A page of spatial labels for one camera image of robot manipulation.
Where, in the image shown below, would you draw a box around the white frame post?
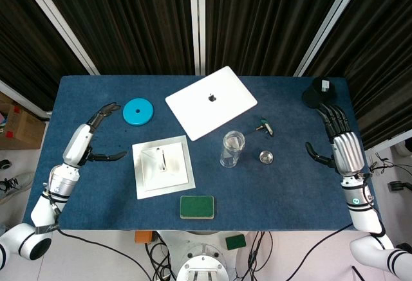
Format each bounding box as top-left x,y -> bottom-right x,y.
189,0 -> 207,76
15,0 -> 100,76
293,0 -> 370,77

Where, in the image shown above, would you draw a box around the white closed laptop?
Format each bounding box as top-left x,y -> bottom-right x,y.
165,66 -> 258,141

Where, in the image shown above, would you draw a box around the white ring stand with base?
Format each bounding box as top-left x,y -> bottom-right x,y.
139,140 -> 191,192

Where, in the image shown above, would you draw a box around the white robot torso base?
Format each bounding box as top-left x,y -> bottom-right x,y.
159,229 -> 248,281

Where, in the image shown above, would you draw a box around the grey sneaker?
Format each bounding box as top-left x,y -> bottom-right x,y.
0,171 -> 35,203

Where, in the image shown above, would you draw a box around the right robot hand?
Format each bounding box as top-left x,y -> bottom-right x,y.
304,102 -> 368,177

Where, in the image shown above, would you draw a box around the blue tablecloth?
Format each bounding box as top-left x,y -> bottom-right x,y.
22,75 -> 384,232

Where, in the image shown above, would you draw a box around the dark pleated curtain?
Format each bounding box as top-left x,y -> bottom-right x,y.
0,0 -> 91,111
34,0 -> 196,76
204,0 -> 355,77
305,0 -> 412,150

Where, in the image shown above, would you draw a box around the blue round disc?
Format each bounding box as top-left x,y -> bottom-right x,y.
122,98 -> 156,126

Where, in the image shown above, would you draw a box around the green yellow sponge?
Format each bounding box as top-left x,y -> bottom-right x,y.
179,195 -> 215,221

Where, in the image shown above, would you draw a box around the brown cardboard box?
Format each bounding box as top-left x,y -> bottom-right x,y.
0,102 -> 46,150

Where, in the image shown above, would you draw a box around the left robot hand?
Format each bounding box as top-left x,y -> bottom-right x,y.
62,102 -> 127,168

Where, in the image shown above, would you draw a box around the orange block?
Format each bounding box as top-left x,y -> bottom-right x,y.
135,230 -> 155,245

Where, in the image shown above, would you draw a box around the grey square metal plate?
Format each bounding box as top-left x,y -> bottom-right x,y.
131,135 -> 196,200

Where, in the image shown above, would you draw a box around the black cable bundle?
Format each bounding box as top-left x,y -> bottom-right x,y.
244,231 -> 274,281

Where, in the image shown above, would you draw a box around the clear glass bottle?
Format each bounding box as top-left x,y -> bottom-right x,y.
220,130 -> 247,168

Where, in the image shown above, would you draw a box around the black round object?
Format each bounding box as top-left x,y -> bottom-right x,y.
301,77 -> 336,109

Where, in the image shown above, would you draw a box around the green T-handle hex key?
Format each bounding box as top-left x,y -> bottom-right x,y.
256,118 -> 275,138

